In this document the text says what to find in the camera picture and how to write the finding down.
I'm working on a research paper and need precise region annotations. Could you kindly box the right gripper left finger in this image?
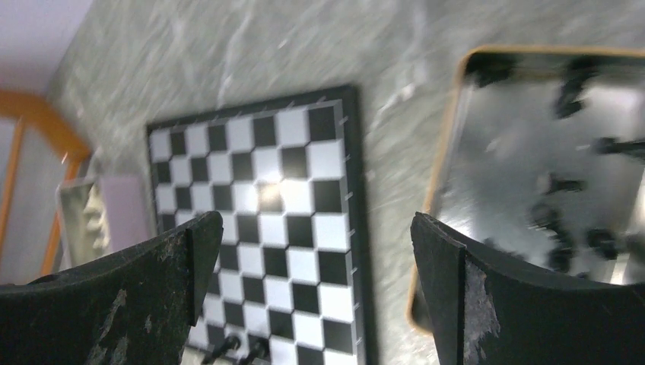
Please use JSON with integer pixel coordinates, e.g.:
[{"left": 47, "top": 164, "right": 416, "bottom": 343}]
[{"left": 1, "top": 211, "right": 223, "bottom": 364}]

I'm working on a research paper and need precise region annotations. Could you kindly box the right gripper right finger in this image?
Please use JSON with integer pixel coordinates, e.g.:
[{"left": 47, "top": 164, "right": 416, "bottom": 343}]
[{"left": 411, "top": 212, "right": 644, "bottom": 364}]

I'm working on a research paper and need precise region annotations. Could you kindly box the pink tin of white pieces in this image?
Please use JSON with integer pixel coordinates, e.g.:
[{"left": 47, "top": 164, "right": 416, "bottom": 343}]
[{"left": 56, "top": 175, "right": 151, "bottom": 270}]

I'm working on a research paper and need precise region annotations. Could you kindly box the black chess queen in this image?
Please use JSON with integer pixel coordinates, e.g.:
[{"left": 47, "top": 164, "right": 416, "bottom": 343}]
[{"left": 201, "top": 335, "right": 241, "bottom": 365}]

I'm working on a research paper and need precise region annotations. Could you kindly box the black chess king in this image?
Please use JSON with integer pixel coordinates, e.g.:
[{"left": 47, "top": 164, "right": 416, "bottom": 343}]
[{"left": 237, "top": 338, "right": 270, "bottom": 365}]

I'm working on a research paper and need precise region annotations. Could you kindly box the gold tin of black pieces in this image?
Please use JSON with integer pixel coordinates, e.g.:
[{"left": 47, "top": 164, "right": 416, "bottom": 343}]
[{"left": 405, "top": 44, "right": 645, "bottom": 335}]

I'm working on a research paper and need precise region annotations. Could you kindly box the wooden shelf rack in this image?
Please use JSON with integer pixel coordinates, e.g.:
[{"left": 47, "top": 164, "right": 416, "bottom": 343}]
[{"left": 1, "top": 90, "right": 92, "bottom": 284}]

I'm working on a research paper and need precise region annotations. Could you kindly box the chessboard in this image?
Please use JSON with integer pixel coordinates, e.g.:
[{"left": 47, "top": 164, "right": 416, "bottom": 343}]
[{"left": 145, "top": 84, "right": 379, "bottom": 364}]

